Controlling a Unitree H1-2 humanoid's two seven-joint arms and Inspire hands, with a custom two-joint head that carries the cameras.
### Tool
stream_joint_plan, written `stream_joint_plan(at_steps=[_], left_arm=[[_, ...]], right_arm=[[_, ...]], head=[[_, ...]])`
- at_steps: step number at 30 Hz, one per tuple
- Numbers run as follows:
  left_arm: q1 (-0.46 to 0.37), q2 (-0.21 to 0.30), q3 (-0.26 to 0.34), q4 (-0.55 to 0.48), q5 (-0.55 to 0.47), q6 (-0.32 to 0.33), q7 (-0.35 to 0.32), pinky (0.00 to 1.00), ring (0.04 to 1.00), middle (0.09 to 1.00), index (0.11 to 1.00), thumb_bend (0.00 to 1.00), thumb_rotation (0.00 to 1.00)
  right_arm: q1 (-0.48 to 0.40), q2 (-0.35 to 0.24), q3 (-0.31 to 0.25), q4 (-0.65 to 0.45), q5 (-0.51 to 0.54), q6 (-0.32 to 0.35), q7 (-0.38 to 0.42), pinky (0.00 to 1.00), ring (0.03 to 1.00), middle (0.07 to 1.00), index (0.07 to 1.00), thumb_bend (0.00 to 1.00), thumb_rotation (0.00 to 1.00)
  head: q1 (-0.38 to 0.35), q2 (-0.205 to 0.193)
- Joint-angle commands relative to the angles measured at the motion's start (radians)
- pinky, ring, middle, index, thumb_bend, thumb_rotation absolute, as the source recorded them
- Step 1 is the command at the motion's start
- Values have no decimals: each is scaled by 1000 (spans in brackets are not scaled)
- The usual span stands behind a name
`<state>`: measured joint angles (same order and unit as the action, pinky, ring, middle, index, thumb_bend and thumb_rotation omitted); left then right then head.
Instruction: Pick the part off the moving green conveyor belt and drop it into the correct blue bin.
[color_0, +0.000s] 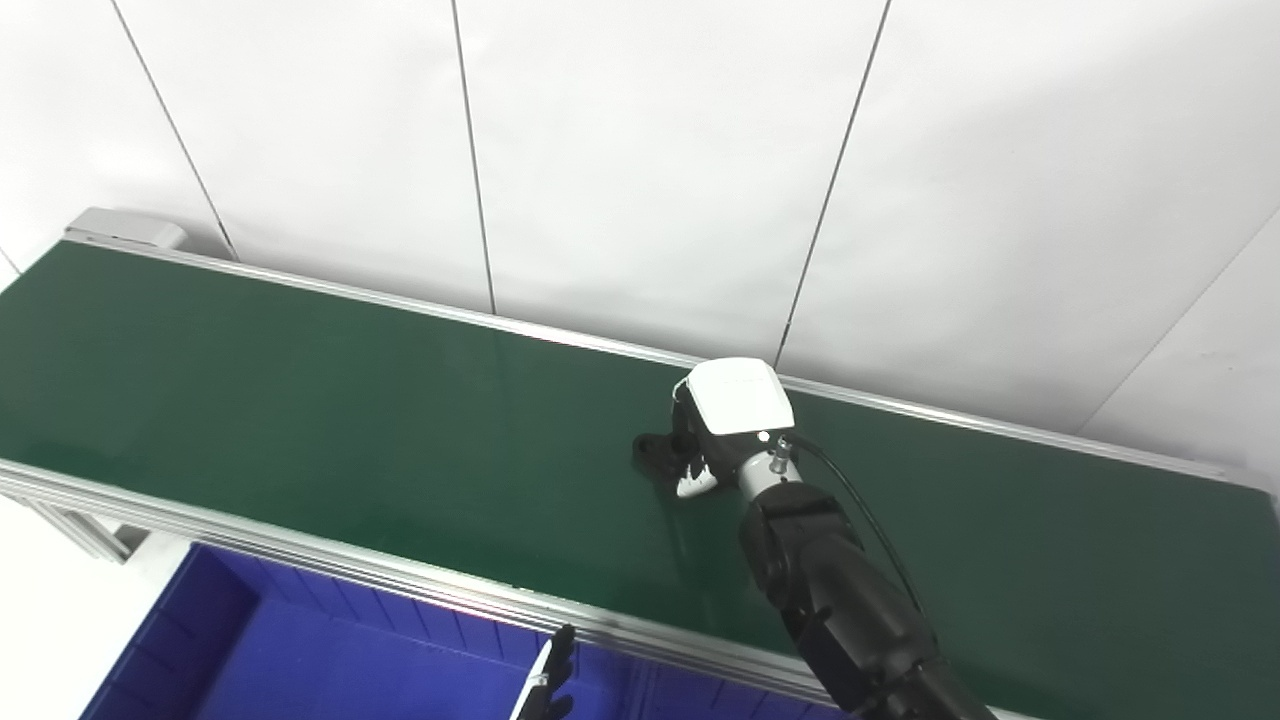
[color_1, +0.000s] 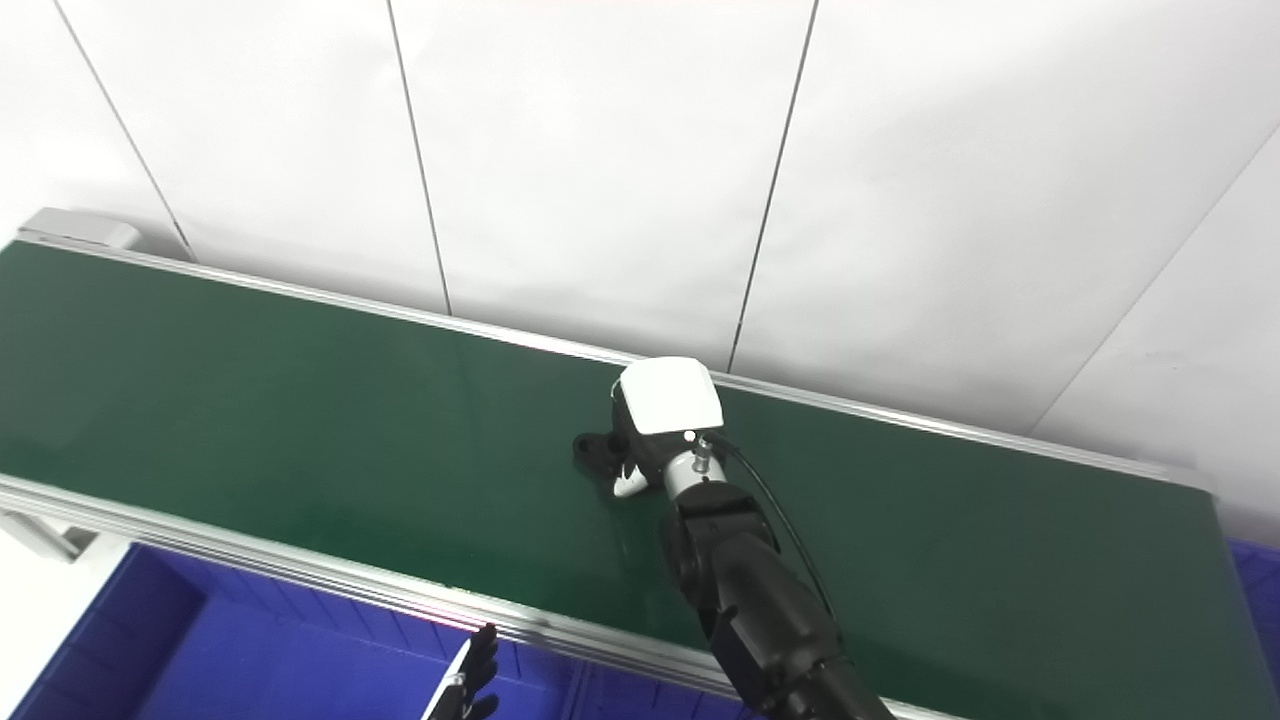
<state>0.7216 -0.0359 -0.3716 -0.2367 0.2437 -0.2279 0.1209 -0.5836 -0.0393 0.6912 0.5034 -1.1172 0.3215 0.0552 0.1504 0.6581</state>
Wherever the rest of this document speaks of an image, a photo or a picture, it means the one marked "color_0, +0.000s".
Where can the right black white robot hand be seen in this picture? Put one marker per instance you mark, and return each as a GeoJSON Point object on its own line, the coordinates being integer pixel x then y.
{"type": "Point", "coordinates": [740, 400]}

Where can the black flanged mechanical part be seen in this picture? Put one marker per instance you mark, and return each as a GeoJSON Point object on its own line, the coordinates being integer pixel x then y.
{"type": "Point", "coordinates": [655, 452]}

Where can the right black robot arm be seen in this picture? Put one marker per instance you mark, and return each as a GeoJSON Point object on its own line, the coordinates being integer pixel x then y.
{"type": "Point", "coordinates": [840, 590]}

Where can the blue plastic bin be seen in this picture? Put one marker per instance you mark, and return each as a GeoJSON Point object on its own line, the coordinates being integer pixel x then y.
{"type": "Point", "coordinates": [720, 700]}
{"type": "Point", "coordinates": [330, 670]}

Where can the green conveyor belt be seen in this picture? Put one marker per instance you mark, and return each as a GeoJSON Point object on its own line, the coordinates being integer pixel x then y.
{"type": "Point", "coordinates": [350, 420]}
{"type": "Point", "coordinates": [300, 555]}

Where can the aluminium conveyor support leg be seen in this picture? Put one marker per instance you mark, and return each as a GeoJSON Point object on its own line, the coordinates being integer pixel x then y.
{"type": "Point", "coordinates": [90, 535]}

